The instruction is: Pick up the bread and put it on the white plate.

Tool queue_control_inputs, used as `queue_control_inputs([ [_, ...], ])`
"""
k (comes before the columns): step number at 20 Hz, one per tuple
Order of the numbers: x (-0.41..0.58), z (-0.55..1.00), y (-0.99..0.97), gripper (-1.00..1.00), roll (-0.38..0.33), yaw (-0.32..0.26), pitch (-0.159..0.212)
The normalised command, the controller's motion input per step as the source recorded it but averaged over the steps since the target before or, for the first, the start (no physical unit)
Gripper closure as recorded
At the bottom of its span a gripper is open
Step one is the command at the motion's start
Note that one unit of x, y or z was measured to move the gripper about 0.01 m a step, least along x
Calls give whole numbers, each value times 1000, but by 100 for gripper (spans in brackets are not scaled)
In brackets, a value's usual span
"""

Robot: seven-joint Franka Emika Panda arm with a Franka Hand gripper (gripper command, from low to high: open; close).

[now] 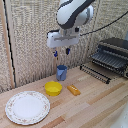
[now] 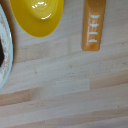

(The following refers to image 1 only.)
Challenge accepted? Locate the white patterned plate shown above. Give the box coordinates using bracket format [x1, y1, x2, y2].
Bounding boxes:
[4, 90, 52, 126]

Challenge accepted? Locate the blue cup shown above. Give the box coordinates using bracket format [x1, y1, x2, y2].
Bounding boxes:
[55, 64, 69, 82]

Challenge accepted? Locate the black dish rack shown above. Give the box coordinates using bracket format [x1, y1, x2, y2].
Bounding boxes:
[89, 37, 128, 80]

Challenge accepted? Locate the yellow bowl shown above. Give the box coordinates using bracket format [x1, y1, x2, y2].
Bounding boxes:
[44, 81, 63, 97]

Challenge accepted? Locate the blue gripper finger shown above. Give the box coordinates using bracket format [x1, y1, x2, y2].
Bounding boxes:
[53, 48, 59, 58]
[65, 47, 71, 56]

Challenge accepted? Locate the orange bread loaf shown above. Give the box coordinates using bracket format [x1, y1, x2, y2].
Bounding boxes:
[66, 84, 82, 97]

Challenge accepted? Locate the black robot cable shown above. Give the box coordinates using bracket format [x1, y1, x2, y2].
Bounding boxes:
[79, 10, 128, 37]

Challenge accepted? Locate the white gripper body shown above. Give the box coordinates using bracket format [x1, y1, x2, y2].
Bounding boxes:
[46, 28, 81, 50]

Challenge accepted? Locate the black wire oven rack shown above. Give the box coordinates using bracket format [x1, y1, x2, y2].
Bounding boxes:
[79, 63, 112, 85]

